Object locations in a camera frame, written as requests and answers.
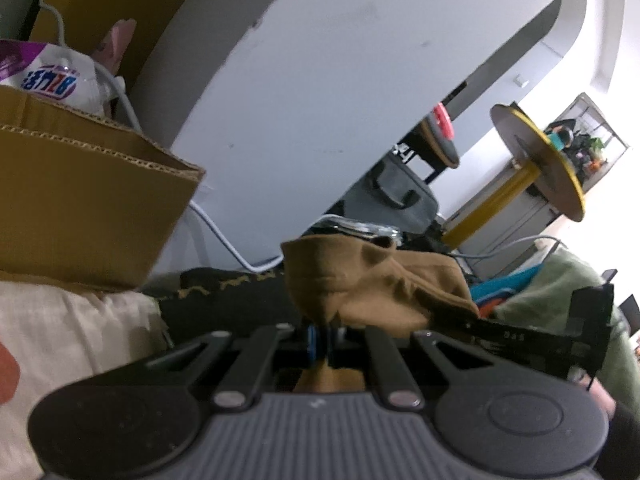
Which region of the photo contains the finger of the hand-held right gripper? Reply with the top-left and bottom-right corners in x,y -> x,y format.
430,305 -> 571,361

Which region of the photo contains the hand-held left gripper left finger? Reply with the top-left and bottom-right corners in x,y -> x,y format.
145,324 -> 321,408

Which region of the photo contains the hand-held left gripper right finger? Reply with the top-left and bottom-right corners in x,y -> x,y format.
325,327 -> 506,408

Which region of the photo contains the brown printed t-shirt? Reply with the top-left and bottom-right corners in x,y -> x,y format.
280,234 -> 481,396

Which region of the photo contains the person's right hand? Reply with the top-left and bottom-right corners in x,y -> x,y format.
586,379 -> 618,418

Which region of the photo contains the teal cartoon print cloth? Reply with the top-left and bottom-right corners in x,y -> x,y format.
470,265 -> 546,321

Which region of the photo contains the green garment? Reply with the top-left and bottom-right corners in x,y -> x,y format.
492,247 -> 640,411

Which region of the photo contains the folded black garment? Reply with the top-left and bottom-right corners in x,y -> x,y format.
142,267 -> 313,348

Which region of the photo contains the crinkled silver foil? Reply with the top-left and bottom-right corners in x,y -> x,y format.
310,214 -> 403,248

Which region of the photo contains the leopard print cloth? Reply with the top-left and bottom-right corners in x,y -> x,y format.
170,270 -> 286,302

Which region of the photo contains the grey cabinet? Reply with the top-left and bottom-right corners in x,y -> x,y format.
450,180 -> 561,261

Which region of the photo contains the grey suitcase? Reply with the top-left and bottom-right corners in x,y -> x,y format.
345,152 -> 441,233

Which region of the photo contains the round yellow side table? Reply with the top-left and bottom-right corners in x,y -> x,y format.
442,102 -> 587,251

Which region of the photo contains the cluttered shelf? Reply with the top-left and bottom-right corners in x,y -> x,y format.
542,92 -> 631,193

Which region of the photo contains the pink plastic item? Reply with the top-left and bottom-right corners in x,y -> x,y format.
431,102 -> 457,141

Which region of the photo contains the bear print blanket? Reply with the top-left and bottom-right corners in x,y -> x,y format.
0,280 -> 168,480

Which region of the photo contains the flattened cardboard box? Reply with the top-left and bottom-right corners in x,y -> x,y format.
0,85 -> 207,292

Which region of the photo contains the pink pouch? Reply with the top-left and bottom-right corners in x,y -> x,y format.
92,19 -> 138,81

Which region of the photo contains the purple white detergent bag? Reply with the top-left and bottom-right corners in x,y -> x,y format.
0,39 -> 108,111

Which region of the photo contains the white cable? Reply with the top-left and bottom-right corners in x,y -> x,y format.
37,0 -> 286,271

